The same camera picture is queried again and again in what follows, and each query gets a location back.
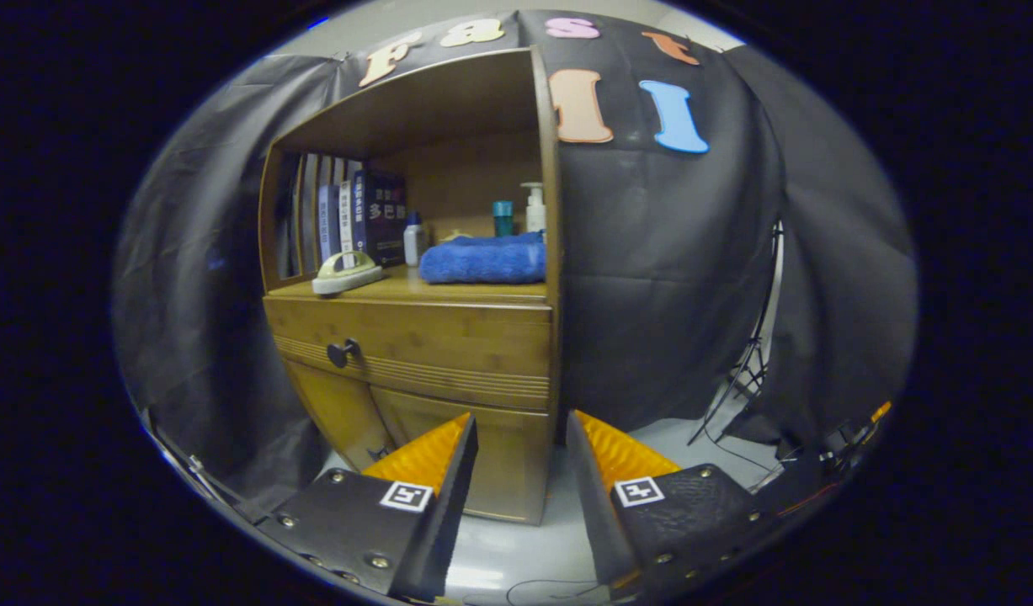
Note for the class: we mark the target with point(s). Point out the black tripod stand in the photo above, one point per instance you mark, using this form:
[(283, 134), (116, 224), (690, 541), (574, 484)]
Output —
[(748, 370)]

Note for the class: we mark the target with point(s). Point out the wooden cabinet door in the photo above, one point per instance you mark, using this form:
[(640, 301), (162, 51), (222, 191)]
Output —
[(339, 412), (508, 454)]

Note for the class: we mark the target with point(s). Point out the teal bottle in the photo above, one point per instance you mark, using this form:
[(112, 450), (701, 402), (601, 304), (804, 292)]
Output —
[(503, 219)]

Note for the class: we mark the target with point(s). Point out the white bottle with blue cap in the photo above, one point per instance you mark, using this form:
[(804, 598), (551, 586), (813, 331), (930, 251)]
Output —
[(414, 244)]

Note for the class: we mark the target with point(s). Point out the wooden cabinet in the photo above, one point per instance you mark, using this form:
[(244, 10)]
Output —
[(423, 101)]

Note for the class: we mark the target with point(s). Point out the white pump bottle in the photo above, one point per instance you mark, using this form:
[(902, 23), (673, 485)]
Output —
[(535, 215)]

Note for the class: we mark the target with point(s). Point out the white book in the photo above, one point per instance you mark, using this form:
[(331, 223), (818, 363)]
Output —
[(346, 215)]

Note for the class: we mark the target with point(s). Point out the wooden drawer with black knob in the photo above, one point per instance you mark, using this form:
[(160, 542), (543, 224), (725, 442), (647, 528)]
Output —
[(449, 341)]

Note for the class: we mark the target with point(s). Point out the cream lidded teacup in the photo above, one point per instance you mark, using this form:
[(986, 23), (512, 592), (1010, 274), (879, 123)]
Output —
[(455, 236)]

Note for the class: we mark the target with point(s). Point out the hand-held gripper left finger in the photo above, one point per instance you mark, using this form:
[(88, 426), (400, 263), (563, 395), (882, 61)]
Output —
[(453, 513)]

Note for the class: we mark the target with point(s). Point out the pale blue book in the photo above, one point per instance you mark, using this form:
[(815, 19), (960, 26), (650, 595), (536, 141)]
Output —
[(328, 223)]

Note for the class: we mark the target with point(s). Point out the black device with orange part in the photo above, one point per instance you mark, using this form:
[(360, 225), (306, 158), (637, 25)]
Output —
[(853, 438)]

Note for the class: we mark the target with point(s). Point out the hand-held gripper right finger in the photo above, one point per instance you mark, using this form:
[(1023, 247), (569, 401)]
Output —
[(592, 513)]

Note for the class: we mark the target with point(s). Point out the wooden countertop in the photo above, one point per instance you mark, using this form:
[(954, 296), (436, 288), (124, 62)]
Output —
[(407, 284)]

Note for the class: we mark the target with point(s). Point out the pale green scrub brush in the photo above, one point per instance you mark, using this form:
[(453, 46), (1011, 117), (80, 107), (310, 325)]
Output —
[(348, 278)]

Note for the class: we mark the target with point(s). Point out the dark blue book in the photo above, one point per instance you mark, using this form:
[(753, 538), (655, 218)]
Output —
[(381, 219)]

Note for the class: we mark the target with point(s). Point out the folded blue towel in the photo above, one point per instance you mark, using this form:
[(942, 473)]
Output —
[(482, 259)]

